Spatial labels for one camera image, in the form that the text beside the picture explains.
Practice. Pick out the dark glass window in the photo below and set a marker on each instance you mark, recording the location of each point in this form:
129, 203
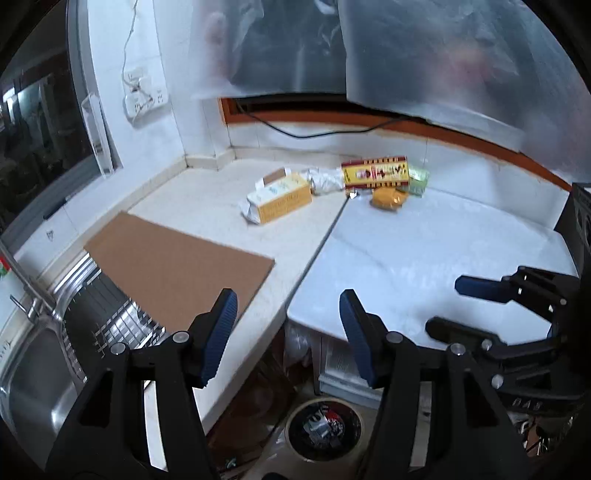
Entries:
41, 120

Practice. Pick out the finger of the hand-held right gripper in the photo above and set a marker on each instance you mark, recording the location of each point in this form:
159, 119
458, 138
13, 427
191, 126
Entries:
478, 288
466, 334

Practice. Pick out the brown wooden cabinet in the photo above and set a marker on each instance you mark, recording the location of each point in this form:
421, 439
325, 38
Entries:
258, 397

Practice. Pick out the steel faucet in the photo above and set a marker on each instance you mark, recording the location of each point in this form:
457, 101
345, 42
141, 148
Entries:
25, 286

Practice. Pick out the translucent plastic sheet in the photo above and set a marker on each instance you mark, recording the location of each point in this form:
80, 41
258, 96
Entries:
268, 41
461, 60

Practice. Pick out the yellow and white carton box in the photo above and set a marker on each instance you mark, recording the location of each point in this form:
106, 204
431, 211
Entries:
281, 198

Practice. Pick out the yellow packet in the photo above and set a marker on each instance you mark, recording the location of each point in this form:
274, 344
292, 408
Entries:
388, 197

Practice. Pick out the light green packet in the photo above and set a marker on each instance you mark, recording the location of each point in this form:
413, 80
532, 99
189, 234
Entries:
419, 180

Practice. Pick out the white power strip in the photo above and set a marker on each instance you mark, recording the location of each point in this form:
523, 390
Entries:
145, 104

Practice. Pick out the brown wooden window frame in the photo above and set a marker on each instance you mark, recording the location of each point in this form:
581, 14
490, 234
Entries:
461, 138

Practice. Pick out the stainless steel sink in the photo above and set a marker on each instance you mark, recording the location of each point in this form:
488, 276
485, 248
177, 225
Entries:
32, 392

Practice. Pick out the white wall socket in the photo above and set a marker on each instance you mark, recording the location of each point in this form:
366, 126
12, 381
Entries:
135, 74

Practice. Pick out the white paper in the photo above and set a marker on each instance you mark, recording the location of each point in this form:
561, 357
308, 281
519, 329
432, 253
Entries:
325, 181

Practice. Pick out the red label bottle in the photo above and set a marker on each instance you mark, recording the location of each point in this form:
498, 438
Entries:
3, 267

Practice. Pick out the brown cardboard sheet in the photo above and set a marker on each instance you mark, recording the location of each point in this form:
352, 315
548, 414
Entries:
175, 263

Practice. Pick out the white appliance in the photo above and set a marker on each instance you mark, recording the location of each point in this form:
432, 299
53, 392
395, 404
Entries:
341, 364

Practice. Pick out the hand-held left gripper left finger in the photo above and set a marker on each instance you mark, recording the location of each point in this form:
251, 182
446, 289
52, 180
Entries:
219, 337

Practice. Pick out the round black trash bin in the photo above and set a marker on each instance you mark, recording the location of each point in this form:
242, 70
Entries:
295, 443

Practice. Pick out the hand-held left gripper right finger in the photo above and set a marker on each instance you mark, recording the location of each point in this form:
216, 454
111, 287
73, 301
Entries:
358, 341

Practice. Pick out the clear plastic bag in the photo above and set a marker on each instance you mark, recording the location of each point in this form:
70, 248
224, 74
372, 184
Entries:
298, 344

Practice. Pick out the long red and yellow box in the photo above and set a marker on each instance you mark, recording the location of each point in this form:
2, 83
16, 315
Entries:
376, 172

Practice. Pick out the white wall-mounted holder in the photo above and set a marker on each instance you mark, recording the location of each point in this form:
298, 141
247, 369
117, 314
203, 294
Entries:
98, 134

